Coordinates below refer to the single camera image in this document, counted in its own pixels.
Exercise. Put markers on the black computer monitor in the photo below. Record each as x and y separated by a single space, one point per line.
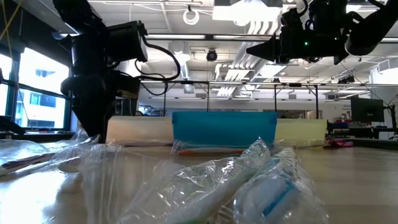
367 109

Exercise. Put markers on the small teal plastic bin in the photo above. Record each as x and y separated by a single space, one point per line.
224 127

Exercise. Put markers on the silver ventilation duct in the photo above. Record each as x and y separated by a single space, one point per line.
185 70

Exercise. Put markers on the black metal gantry frame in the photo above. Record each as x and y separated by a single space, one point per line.
186 82

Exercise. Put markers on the magenta cloth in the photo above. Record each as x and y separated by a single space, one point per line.
340 143

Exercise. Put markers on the white ceiling light panel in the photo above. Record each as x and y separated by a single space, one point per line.
242 11

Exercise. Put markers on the purple toothbrush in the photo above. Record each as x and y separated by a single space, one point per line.
70 166
21 161

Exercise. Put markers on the yellow wrapped toothbrush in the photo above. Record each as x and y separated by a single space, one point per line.
311 143

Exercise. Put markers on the yellow plastic bin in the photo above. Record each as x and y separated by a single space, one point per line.
298 132

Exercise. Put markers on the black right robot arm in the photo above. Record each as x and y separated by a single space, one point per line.
370 31

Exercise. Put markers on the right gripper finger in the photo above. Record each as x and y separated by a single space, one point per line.
267 45
269 55

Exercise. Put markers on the black ceiling dome camera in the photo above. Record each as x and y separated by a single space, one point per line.
211 56

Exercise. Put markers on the orange plastic bin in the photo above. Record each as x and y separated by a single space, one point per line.
140 130

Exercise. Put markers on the orange toothbrush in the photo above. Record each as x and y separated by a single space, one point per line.
211 151

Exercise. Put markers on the black ceiling fixture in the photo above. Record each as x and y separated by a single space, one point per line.
345 80

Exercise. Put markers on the large window dark frame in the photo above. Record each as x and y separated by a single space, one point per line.
37 77

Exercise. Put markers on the fluorescent ceiling light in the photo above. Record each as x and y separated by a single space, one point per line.
390 40
180 36
236 37

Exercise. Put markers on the blue storage box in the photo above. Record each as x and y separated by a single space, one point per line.
340 125

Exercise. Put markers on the blue wrapped toothbrush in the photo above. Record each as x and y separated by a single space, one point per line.
273 193

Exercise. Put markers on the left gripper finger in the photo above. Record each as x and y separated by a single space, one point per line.
102 115
87 115

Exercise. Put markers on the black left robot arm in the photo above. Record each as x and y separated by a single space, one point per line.
90 46

